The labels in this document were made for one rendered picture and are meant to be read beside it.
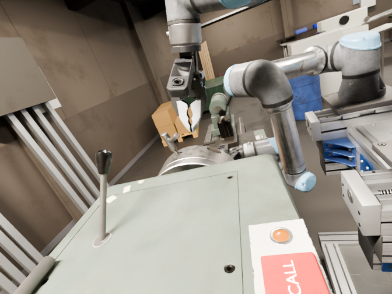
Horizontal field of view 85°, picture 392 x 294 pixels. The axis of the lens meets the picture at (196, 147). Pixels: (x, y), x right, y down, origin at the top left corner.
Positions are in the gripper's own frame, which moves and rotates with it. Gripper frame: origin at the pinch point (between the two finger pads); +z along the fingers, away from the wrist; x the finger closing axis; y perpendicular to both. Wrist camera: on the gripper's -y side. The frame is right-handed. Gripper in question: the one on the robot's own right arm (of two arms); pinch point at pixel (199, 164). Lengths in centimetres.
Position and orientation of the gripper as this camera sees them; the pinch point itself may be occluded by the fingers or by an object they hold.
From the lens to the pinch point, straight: 94.2
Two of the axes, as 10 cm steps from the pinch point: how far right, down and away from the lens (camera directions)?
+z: -9.3, 2.1, 2.9
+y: 1.7, -4.4, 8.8
